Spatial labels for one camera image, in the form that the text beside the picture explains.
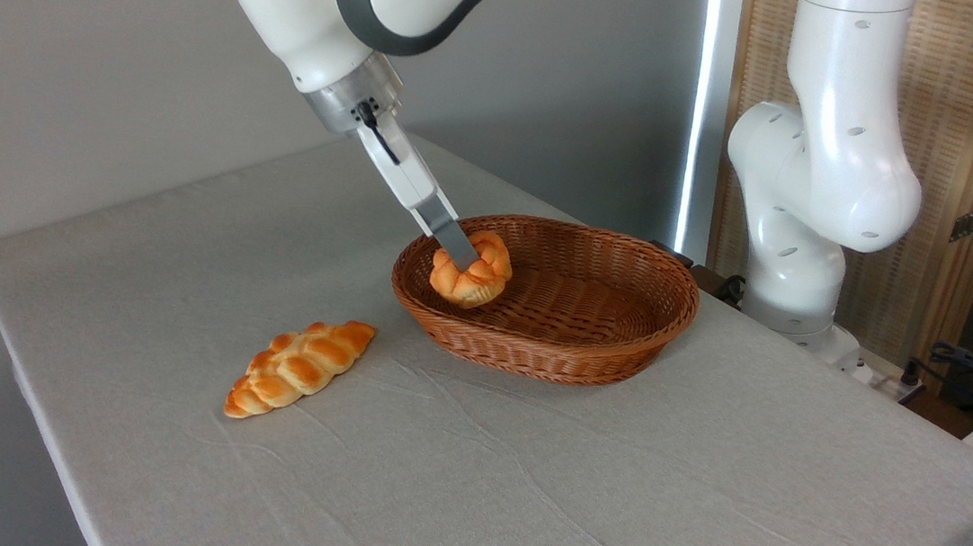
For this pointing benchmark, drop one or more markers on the round braided bread bun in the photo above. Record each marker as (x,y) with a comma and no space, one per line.
(463,284)

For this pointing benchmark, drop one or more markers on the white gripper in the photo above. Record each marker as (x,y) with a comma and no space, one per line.
(402,169)

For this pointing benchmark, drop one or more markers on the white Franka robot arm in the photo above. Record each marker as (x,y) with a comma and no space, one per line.
(298,0)

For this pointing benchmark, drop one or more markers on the white vertical light pole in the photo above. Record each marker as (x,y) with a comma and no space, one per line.
(707,106)

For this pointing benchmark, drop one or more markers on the long braided bread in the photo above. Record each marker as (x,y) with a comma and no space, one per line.
(296,368)

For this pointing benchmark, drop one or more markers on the grey tablecloth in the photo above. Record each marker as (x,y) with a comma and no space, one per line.
(609,485)

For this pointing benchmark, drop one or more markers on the brown oval wicker basket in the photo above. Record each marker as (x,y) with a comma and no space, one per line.
(590,320)

